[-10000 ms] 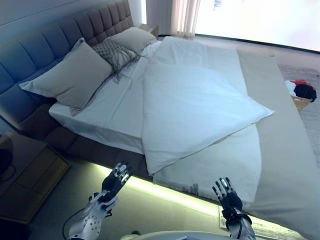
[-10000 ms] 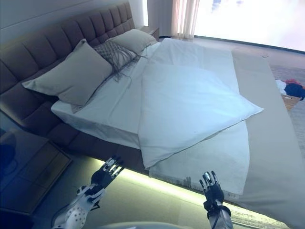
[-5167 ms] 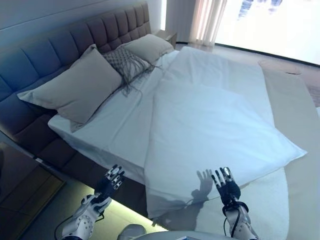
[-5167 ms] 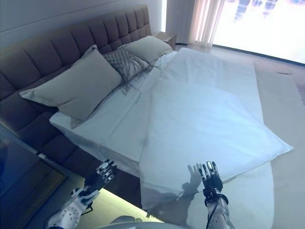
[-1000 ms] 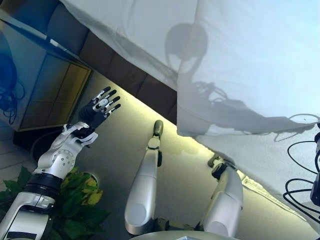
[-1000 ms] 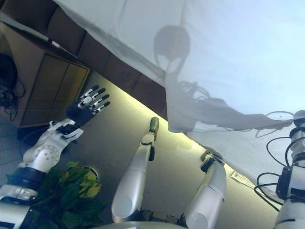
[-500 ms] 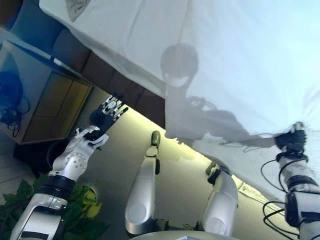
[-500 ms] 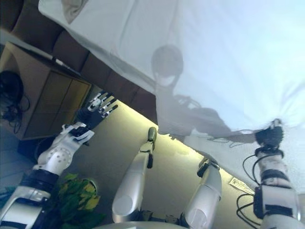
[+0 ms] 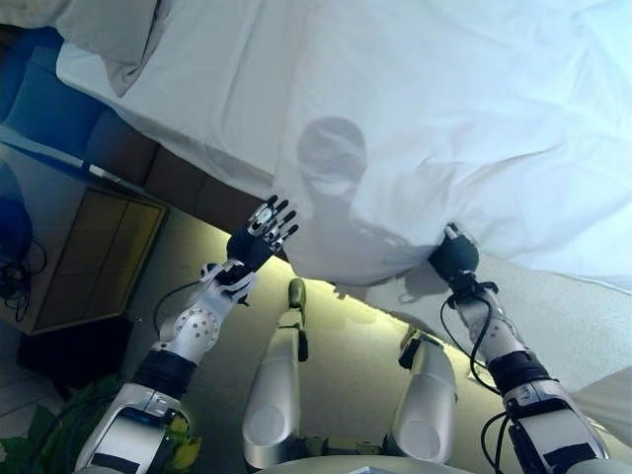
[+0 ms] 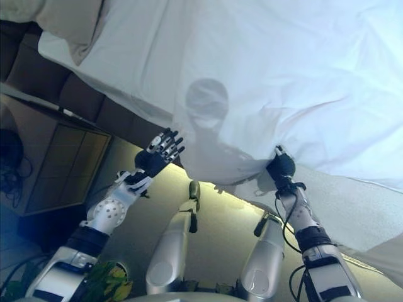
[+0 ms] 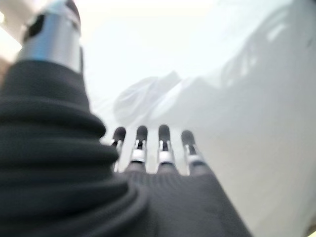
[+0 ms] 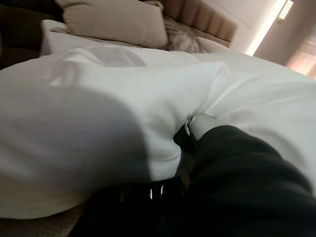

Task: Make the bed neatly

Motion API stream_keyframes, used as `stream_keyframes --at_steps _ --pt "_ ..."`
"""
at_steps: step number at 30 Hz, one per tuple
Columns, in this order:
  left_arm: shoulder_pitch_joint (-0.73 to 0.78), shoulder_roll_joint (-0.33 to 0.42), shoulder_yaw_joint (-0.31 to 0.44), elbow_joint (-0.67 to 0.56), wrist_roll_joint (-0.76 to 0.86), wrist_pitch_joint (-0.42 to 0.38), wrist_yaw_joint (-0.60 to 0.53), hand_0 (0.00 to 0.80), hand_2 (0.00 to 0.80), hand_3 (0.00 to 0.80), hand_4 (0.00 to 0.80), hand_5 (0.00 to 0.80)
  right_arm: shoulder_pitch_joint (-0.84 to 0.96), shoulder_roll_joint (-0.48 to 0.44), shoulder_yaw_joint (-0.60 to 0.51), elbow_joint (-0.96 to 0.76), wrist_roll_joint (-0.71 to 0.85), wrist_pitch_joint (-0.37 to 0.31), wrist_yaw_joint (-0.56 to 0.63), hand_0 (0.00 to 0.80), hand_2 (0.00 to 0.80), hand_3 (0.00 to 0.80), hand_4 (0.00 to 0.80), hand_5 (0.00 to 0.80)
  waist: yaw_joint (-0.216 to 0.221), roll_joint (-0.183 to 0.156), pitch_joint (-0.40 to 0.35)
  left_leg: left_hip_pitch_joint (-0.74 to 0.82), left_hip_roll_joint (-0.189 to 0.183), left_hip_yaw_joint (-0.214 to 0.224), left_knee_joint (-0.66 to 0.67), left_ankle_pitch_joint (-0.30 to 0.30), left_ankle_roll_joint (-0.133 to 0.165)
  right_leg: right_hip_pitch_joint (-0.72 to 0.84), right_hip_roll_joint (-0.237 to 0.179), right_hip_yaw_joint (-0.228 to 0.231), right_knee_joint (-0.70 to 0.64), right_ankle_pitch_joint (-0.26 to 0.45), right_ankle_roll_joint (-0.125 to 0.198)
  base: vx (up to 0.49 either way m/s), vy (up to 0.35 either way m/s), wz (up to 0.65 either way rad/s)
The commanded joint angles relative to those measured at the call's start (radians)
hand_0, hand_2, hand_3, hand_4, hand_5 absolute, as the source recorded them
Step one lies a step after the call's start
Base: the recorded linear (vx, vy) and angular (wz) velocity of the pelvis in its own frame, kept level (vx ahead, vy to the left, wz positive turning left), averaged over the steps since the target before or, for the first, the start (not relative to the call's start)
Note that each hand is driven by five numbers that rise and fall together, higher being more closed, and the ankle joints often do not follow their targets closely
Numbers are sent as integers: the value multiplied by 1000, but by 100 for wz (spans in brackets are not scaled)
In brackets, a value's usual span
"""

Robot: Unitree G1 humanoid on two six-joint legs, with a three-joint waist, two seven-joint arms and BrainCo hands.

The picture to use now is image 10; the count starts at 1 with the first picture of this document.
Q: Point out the beige pillow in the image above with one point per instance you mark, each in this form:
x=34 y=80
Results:
x=66 y=25

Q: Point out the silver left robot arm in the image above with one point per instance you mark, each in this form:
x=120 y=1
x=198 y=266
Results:
x=107 y=210

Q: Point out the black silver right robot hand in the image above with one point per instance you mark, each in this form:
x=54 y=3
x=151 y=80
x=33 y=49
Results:
x=281 y=166

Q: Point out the tufted upholstered headboard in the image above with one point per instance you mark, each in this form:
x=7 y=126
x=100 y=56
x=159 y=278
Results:
x=12 y=47

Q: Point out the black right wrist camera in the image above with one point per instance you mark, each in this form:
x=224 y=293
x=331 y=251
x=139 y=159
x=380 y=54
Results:
x=288 y=184

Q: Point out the wooden nightstand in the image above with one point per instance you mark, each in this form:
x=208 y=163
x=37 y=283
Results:
x=63 y=163

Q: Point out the white pillow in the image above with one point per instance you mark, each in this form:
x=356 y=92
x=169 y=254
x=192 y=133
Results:
x=15 y=9

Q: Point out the green leafy plant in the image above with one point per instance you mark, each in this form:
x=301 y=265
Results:
x=110 y=280

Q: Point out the small white charger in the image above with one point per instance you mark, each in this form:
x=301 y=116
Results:
x=67 y=111

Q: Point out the silver right robot leg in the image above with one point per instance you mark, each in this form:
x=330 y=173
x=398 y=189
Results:
x=264 y=251

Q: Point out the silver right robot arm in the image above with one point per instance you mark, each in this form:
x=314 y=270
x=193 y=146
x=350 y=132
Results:
x=302 y=214

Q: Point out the brown upholstered bed frame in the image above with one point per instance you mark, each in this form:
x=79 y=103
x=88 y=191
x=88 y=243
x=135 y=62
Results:
x=78 y=91

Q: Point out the olive left robot foot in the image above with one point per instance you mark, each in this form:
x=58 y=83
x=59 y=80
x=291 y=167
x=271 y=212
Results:
x=194 y=190

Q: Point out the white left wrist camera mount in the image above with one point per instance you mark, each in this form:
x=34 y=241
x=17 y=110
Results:
x=132 y=184

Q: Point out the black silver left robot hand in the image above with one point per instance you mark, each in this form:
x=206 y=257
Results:
x=154 y=162

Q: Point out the silver robot torso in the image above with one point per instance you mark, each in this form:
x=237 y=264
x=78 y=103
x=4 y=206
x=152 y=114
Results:
x=189 y=297

